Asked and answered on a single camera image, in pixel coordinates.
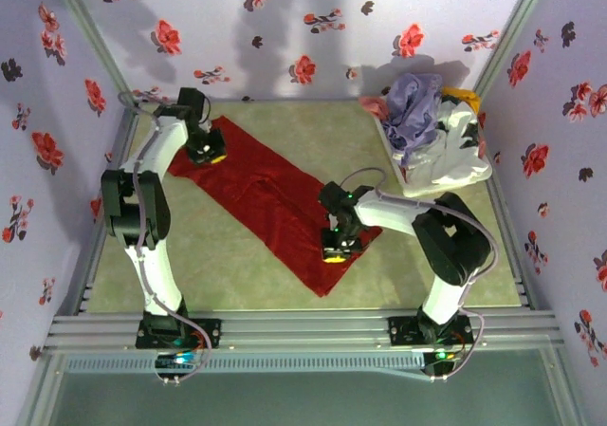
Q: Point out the red t-shirt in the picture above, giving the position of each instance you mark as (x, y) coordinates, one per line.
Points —
(275, 198)

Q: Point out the white plastic basket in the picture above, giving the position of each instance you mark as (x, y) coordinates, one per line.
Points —
(412, 192)

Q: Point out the pink t-shirt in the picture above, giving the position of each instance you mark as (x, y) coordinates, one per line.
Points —
(374, 105)

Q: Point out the white t-shirt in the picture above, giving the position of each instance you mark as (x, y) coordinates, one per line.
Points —
(455, 160)

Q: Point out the purple t-shirt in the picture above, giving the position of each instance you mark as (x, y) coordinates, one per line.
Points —
(412, 113)

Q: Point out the yellow t-shirt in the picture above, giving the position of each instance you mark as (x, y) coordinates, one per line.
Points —
(462, 96)

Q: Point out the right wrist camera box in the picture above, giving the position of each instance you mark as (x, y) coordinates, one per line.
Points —
(332, 196)

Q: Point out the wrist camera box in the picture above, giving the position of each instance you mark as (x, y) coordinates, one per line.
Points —
(192, 99)
(332, 196)

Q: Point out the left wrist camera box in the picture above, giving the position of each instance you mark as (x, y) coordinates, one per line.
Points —
(192, 99)

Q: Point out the aluminium mounting rail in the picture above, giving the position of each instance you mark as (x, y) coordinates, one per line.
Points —
(303, 331)

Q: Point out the thin aluminium back rail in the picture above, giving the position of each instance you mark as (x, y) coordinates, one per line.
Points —
(284, 99)

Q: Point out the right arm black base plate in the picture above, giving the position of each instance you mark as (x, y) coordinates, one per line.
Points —
(400, 331)

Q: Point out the aluminium corner post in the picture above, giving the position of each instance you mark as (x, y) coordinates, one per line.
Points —
(507, 37)
(96, 37)

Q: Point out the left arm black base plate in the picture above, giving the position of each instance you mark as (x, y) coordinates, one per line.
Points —
(208, 333)

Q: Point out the aluminium frame leg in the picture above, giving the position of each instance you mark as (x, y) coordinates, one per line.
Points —
(564, 388)
(42, 388)

